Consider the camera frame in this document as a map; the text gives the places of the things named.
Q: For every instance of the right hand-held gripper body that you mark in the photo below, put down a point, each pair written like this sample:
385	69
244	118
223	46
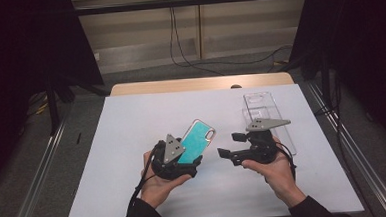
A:
261	148

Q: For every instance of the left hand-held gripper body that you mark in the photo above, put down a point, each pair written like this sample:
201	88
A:
173	149

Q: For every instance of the teal phone case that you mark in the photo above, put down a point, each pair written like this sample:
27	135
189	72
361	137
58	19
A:
196	141

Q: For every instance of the clear plastic package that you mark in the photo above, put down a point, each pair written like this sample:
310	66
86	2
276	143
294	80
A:
264	106

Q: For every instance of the person's right hand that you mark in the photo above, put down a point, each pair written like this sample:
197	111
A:
279	177

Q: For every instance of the person's left hand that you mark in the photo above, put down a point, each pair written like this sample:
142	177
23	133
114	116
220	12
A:
158	190

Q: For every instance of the white table board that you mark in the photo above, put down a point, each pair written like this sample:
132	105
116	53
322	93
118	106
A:
141	118

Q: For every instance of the light wooden table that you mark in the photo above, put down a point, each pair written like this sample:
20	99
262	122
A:
179	85

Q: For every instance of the black metal stand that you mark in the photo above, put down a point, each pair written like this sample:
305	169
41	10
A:
52	106
326	81

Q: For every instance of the small black object on floor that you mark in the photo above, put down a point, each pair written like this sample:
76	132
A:
79	137

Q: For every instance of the black horizontal bar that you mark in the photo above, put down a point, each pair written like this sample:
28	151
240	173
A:
192	2

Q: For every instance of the black curtain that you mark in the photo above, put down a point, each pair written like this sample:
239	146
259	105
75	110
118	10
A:
361	46
21	64

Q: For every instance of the aluminium floor rail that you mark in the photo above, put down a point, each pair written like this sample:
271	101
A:
38	183
360	156

